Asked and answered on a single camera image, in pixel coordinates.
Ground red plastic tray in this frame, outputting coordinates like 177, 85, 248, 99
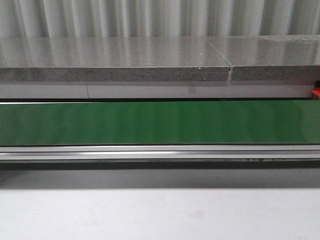
311, 87, 320, 100

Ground aluminium conveyor side rail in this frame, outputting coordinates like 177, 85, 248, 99
0, 144, 320, 163

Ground grey stone slab right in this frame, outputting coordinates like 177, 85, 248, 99
207, 35, 320, 85

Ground grey stone slab left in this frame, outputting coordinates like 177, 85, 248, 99
0, 37, 229, 83

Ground green conveyor belt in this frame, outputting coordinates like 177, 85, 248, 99
0, 100, 320, 146

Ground grey stone slab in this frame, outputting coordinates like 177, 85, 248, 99
207, 35, 320, 85
0, 37, 229, 83

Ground white pleated curtain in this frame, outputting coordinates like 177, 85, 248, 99
0, 0, 320, 38

